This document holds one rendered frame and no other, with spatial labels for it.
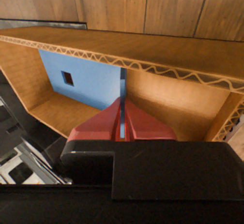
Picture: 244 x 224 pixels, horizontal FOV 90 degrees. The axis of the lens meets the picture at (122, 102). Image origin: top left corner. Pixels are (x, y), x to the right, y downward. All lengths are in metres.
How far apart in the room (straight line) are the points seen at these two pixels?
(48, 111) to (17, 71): 0.07
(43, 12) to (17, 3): 0.06
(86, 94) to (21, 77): 0.10
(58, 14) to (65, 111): 0.13
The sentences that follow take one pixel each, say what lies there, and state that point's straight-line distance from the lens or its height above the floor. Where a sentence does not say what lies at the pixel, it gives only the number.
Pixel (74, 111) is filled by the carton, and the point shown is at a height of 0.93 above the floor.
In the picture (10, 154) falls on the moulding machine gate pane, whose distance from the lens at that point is 6.85.
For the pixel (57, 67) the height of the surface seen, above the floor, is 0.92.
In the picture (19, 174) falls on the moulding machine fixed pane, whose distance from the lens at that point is 6.21.
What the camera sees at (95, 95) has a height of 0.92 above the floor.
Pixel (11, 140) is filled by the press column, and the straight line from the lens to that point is 0.63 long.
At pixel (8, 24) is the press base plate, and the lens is 0.34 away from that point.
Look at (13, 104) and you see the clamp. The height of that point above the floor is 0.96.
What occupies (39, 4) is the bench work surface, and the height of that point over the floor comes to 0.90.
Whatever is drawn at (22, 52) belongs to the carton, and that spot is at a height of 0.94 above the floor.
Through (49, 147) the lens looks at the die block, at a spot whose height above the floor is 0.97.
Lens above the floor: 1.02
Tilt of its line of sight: 43 degrees down
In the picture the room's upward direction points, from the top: 134 degrees counter-clockwise
